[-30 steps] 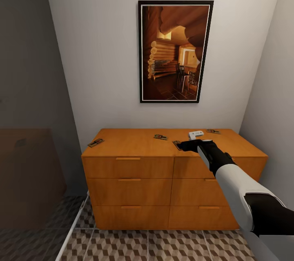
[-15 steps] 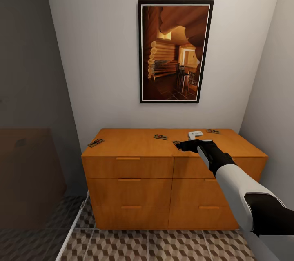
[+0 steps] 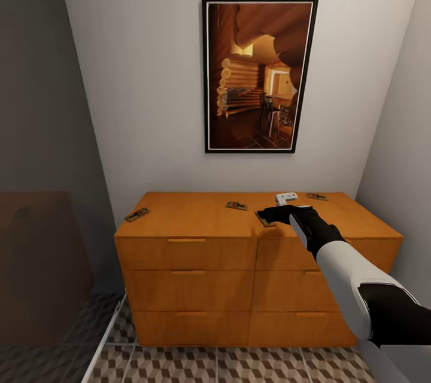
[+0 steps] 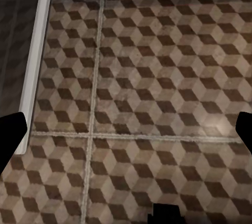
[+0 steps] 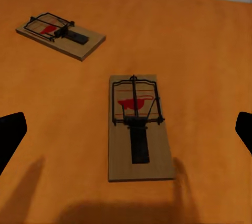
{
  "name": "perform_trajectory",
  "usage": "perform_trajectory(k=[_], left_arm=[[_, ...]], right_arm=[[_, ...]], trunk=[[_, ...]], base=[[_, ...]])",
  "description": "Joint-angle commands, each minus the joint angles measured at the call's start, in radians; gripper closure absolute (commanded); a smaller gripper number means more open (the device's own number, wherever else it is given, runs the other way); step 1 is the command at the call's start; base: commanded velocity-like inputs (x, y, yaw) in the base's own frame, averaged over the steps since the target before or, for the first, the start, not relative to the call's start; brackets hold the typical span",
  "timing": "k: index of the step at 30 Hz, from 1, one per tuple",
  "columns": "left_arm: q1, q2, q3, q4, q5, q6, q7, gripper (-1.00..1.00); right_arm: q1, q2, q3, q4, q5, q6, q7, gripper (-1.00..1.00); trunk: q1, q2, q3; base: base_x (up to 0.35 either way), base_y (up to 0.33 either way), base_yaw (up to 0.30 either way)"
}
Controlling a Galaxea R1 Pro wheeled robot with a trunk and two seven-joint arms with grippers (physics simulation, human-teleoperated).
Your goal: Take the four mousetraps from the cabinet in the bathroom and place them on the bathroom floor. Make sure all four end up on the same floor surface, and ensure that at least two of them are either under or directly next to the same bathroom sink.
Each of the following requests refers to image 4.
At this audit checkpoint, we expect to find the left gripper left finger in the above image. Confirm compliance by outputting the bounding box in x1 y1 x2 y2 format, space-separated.
0 112 27 175

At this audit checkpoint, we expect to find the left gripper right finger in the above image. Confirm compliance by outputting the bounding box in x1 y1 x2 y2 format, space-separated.
235 111 252 153

